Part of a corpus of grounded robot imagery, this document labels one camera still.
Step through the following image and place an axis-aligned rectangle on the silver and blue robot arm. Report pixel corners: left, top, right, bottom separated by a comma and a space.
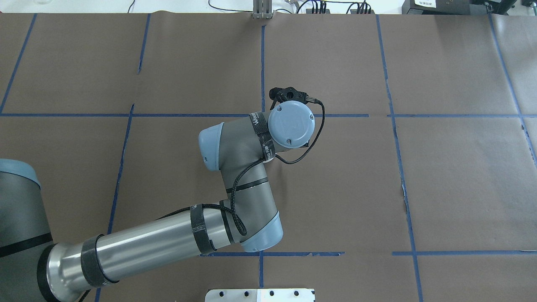
1, 101, 316, 302

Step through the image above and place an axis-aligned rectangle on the brown paper table cover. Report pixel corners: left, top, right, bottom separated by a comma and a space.
1, 12, 537, 302

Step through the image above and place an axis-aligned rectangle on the black box with label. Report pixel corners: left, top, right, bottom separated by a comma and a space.
401, 0, 471, 15

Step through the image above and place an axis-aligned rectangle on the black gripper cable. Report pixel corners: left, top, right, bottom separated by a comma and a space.
275, 100, 326, 165

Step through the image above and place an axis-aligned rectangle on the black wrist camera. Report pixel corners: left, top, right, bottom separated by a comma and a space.
269, 87, 322, 110

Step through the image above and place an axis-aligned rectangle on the silver aluminium camera post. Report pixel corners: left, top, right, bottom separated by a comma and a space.
252, 0, 274, 20

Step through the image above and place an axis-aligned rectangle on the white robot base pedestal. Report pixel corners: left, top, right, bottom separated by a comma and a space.
205, 288, 316, 302

